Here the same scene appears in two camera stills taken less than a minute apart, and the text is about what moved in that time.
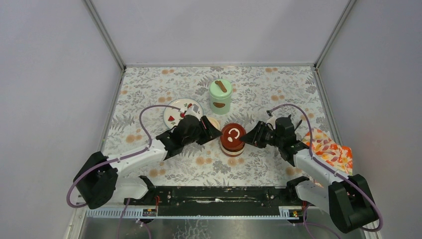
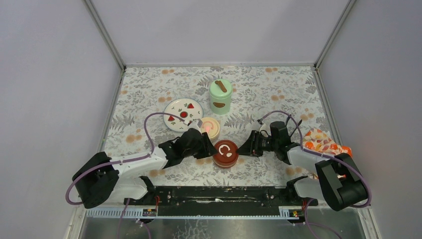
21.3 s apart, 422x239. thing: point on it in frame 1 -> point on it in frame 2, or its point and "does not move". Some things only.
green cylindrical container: [220, 106] does not move
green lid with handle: [220, 88] does not move
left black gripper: [204, 131] -> [200, 145]
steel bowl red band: [233, 155] -> [225, 166]
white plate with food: [172, 116] does not move
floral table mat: [151, 100] does not move
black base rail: [214, 200] does not move
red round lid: [230, 139] -> [227, 152]
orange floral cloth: [338, 158] does not move
